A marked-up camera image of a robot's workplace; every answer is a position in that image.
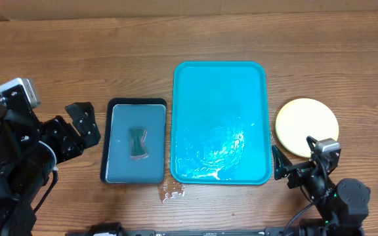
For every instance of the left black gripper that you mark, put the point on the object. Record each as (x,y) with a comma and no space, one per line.
(61,130)

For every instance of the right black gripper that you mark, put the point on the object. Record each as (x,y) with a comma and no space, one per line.
(298,170)

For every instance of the yellow-green plate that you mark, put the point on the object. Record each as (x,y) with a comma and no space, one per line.
(301,118)

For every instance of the green scrubbing sponge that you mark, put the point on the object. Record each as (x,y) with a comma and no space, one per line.
(137,136)

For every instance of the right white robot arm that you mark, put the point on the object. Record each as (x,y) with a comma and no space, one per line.
(334,209)

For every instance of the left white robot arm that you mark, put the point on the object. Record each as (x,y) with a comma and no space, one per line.
(29,153)

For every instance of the black water tray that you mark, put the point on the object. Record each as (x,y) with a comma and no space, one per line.
(122,114)

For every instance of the teal plastic serving tray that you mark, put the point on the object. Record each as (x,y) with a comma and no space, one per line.
(220,126)

